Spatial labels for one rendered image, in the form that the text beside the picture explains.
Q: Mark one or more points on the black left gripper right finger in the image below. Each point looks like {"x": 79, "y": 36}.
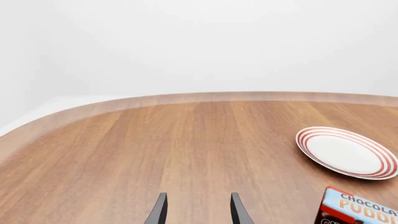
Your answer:
{"x": 238, "y": 212}

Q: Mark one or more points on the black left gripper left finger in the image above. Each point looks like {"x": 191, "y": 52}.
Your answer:
{"x": 159, "y": 211}

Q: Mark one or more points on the chocolate pudding box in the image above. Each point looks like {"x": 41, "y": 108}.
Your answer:
{"x": 357, "y": 206}

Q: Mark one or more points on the white plate with red rings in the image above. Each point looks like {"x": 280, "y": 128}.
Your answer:
{"x": 345, "y": 152}

